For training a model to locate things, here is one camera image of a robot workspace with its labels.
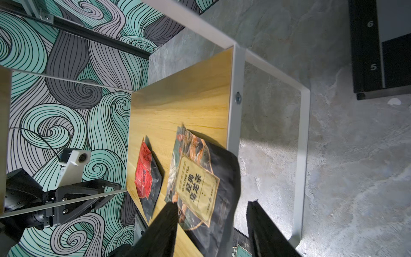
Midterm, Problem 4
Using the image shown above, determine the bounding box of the white wooden two-tier shelf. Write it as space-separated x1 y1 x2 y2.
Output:
0 0 311 257

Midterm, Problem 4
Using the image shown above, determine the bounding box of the checkered board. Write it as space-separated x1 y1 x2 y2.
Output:
348 0 411 100

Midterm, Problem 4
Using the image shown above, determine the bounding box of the oolong tea bag shelf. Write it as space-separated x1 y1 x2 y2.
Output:
165 126 241 257

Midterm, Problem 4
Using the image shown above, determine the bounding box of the jasmine tea bag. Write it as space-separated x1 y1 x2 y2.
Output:
231 228 252 257

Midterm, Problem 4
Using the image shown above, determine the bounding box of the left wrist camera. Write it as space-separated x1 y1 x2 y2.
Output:
57 148 91 188

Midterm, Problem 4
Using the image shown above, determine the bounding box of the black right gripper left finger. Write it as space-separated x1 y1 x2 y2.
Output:
123 202 178 257

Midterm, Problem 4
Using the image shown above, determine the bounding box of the red tea bag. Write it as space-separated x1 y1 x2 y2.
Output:
134 136 163 222

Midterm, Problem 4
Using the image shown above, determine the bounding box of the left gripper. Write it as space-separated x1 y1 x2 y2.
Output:
1 168 121 247

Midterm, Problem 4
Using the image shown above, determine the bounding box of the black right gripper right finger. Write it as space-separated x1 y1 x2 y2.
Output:
246 201 300 257

